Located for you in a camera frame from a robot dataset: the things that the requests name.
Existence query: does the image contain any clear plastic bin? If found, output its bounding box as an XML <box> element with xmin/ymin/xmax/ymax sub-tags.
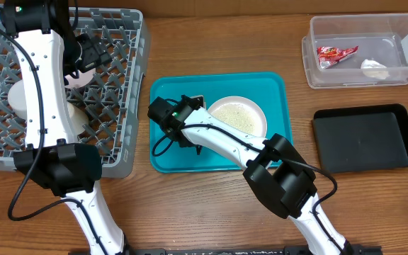
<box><xmin>302</xmin><ymin>13</ymin><xmax>408</xmax><ymax>89</ymax></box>

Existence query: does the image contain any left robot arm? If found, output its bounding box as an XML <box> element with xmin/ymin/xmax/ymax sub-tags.
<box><xmin>1</xmin><ymin>1</ymin><xmax>129</xmax><ymax>254</ymax></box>

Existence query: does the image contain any black tray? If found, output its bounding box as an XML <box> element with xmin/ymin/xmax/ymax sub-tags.
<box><xmin>312</xmin><ymin>103</ymin><xmax>408</xmax><ymax>174</ymax></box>

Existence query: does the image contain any red snack wrapper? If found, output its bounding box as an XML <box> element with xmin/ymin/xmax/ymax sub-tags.
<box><xmin>317</xmin><ymin>46</ymin><xmax>358</xmax><ymax>69</ymax></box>

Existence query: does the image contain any small pink bowl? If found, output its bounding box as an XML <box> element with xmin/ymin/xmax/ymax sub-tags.
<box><xmin>64</xmin><ymin>69</ymin><xmax>96</xmax><ymax>89</ymax></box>

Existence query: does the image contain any cream cup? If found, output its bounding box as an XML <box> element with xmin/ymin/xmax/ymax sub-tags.
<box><xmin>65</xmin><ymin>103</ymin><xmax>89</xmax><ymax>135</ymax></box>

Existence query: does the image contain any grey dish rack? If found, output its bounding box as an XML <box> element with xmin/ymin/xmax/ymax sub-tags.
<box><xmin>0</xmin><ymin>6</ymin><xmax>150</xmax><ymax>179</ymax></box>

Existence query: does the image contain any grey-green bowl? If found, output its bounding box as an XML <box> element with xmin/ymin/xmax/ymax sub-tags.
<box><xmin>8</xmin><ymin>80</ymin><xmax>27</xmax><ymax>120</ymax></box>

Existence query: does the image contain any teal serving tray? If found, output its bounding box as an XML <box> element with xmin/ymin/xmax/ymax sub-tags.
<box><xmin>150</xmin><ymin>72</ymin><xmax>293</xmax><ymax>174</ymax></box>

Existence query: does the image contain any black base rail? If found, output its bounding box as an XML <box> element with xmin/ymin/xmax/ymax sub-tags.
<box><xmin>126</xmin><ymin>244</ymin><xmax>383</xmax><ymax>255</ymax></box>

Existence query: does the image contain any white napkin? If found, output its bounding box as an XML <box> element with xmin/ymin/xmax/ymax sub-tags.
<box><xmin>361</xmin><ymin>59</ymin><xmax>390</xmax><ymax>80</ymax></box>

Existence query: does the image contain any large white plate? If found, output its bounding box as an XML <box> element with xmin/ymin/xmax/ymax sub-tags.
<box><xmin>208</xmin><ymin>96</ymin><xmax>268</xmax><ymax>137</ymax></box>

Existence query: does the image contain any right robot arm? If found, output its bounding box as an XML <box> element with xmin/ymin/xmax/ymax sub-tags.
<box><xmin>147</xmin><ymin>96</ymin><xmax>354</xmax><ymax>254</ymax></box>

